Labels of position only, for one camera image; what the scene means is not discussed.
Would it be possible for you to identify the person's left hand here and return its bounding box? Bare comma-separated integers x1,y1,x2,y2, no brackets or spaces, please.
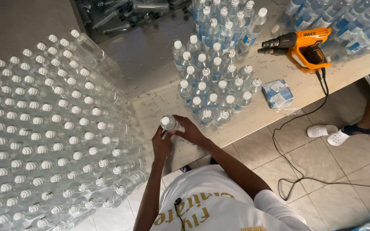
151,126,174,164

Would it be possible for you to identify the person's right hand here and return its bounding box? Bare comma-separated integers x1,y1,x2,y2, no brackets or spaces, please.
172,114,210,147

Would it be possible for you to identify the clear white-capped water bottle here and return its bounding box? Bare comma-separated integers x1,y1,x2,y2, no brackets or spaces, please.
159,115,182,139

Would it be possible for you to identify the group of standing labelled bottles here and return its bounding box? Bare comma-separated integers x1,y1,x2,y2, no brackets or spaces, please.
172,0,268,129

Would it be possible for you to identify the black clip microphone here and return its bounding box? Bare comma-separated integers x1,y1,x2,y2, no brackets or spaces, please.
174,198,186,231

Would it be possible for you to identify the person's white printed shirt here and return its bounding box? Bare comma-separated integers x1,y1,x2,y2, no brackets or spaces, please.
150,164,311,231

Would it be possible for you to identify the packet of blue labels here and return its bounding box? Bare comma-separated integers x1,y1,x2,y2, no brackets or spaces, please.
261,78,295,110

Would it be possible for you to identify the stack of empty clear bottles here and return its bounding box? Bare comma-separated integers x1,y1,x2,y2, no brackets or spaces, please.
0,29,153,231

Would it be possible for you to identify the white clog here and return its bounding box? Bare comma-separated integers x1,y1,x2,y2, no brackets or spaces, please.
307,124,338,138
327,130,351,147

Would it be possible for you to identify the orange black heat gun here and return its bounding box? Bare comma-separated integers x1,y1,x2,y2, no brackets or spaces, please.
258,28,333,74

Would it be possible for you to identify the pile of lying labelled bottles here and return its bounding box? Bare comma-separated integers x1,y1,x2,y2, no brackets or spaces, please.
281,0,370,62

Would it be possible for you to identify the black power cable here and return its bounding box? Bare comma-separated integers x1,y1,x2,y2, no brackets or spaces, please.
271,68,370,202

